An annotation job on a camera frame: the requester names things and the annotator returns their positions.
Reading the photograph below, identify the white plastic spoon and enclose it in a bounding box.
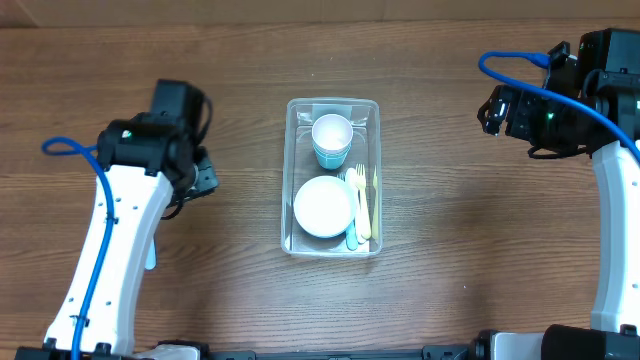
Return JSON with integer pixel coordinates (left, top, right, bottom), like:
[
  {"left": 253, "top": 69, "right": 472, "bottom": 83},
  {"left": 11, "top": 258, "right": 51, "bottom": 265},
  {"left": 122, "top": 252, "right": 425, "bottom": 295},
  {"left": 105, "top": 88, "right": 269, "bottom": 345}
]
[{"left": 352, "top": 170, "right": 367, "bottom": 245}]

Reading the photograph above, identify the white bowl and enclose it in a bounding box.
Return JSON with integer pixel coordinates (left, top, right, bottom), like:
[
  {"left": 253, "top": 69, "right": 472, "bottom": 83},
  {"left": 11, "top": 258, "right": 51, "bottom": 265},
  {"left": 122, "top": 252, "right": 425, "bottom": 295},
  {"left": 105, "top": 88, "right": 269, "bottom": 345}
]
[{"left": 293, "top": 175, "right": 356, "bottom": 238}]

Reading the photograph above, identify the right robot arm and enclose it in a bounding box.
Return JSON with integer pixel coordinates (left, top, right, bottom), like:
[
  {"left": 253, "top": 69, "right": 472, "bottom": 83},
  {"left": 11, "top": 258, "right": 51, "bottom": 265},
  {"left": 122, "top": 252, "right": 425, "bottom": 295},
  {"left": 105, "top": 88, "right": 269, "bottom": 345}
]
[{"left": 468, "top": 62, "right": 639, "bottom": 360}]

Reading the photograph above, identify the pale green fork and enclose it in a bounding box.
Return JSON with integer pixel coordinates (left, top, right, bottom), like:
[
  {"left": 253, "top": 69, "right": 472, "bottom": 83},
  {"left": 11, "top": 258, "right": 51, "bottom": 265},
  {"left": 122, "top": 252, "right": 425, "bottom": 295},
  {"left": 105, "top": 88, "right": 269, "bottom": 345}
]
[{"left": 339, "top": 168, "right": 359, "bottom": 251}]

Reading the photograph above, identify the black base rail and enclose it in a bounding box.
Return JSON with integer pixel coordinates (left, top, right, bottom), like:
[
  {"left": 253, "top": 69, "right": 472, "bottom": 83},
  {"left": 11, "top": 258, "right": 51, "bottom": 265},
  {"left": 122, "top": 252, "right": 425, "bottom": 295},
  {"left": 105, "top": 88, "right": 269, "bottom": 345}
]
[{"left": 206, "top": 345, "right": 469, "bottom": 360}]

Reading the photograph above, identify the white fork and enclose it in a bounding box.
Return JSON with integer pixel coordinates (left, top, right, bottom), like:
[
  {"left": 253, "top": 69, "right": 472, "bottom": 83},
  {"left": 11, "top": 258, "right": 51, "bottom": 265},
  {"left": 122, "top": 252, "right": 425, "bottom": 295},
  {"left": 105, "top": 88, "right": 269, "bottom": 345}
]
[{"left": 144, "top": 238, "right": 157, "bottom": 271}]

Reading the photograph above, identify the clear plastic container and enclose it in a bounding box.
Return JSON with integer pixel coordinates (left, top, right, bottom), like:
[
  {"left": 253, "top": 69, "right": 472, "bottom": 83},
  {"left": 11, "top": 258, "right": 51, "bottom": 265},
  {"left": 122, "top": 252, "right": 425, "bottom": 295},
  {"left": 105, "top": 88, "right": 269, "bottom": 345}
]
[{"left": 281, "top": 98, "right": 383, "bottom": 258}]

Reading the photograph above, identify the light blue plastic cup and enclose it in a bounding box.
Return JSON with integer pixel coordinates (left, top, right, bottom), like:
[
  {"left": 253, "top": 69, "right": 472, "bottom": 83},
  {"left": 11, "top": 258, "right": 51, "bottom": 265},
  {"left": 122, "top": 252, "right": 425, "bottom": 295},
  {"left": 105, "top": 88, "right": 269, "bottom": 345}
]
[{"left": 314, "top": 145, "right": 351, "bottom": 170}]

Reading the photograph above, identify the yellow plastic fork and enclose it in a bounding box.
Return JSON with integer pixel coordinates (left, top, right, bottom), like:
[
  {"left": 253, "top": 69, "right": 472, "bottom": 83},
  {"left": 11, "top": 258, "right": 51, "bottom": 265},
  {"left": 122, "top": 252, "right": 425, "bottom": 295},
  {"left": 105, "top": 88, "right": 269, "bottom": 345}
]
[{"left": 355, "top": 163, "right": 371, "bottom": 240}]

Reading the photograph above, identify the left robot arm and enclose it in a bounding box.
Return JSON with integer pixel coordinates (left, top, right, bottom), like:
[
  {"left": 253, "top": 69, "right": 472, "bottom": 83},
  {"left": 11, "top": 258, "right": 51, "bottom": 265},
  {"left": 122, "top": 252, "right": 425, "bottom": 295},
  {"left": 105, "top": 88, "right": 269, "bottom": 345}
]
[{"left": 15, "top": 110, "right": 218, "bottom": 359}]

